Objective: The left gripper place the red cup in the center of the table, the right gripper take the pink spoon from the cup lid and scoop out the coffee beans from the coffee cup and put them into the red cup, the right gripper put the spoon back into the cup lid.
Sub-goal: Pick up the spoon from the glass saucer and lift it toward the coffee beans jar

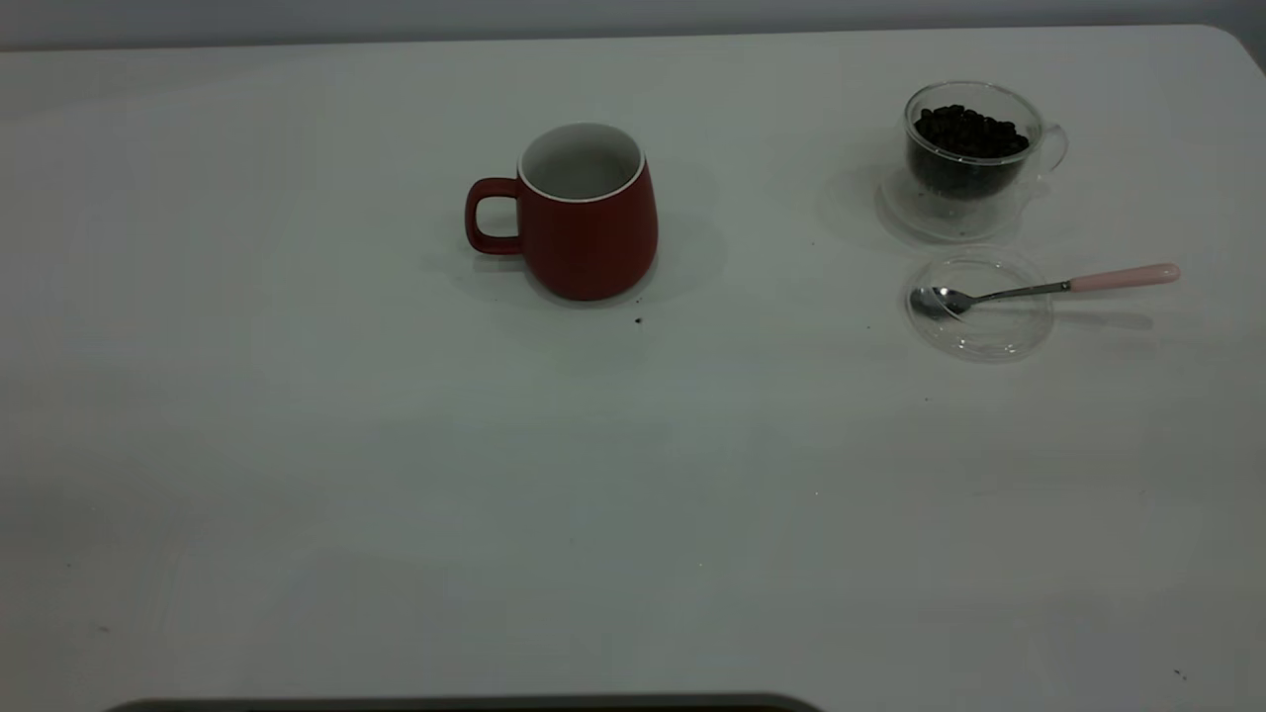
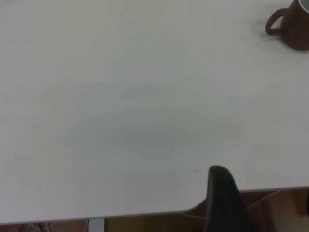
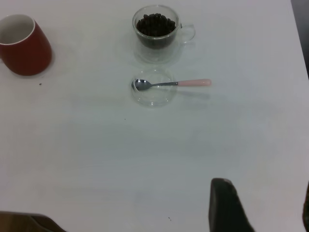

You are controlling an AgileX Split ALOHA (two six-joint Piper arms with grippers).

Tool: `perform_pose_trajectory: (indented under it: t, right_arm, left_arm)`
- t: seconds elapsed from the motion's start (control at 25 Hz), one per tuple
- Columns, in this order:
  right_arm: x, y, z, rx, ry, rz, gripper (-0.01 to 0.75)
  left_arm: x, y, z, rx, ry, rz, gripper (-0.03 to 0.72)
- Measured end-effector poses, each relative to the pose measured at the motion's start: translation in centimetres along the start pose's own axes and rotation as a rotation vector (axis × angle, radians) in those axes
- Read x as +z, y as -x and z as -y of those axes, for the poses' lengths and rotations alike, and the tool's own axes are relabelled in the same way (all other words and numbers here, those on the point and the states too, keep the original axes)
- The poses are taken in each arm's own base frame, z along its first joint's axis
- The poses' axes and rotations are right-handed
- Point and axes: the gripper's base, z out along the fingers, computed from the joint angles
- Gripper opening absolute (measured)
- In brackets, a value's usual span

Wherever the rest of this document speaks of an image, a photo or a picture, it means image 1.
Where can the red ceramic mug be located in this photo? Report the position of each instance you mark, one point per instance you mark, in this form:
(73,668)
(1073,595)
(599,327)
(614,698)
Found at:
(593,237)

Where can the clear glass lid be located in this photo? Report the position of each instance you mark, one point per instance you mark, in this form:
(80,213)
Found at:
(979,336)

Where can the double-walled glass cup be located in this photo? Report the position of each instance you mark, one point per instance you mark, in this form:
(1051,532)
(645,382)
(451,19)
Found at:
(974,213)

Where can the coffee beans pile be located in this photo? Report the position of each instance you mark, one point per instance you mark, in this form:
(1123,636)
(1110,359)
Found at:
(964,143)

